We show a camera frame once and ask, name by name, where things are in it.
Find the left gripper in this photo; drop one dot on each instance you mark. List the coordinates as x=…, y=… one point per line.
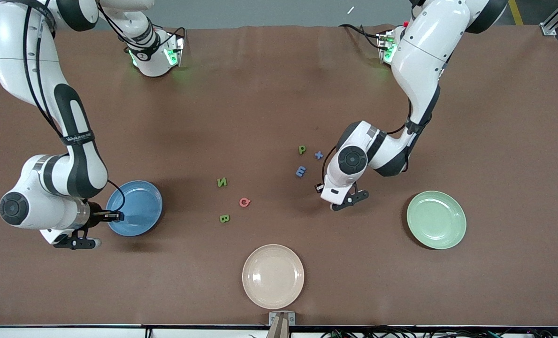
x=317, y=188

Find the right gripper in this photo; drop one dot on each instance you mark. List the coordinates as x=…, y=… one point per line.
x=95, y=212

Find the blue letter m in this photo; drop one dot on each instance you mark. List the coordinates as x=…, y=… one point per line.
x=301, y=171

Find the red letter Q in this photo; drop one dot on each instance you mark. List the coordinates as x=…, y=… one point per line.
x=240, y=202

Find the green uppercase letter N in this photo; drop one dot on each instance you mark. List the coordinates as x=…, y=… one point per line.
x=222, y=182

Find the green letter B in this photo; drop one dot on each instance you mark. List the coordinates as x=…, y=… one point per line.
x=224, y=218

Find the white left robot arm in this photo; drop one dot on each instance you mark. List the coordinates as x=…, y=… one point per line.
x=419, y=56

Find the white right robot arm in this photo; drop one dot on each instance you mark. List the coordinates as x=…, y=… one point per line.
x=20, y=47

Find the blue plate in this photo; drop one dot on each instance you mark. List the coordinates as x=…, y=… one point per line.
x=140, y=209

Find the beige plate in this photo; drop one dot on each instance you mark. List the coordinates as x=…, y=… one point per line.
x=273, y=277

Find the green plate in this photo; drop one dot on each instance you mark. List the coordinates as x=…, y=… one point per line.
x=436, y=219

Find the brown table mat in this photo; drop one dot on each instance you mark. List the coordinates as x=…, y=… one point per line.
x=269, y=84

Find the white table edge rail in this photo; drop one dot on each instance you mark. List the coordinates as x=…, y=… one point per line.
x=72, y=332

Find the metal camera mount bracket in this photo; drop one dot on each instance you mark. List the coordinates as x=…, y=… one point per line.
x=273, y=318

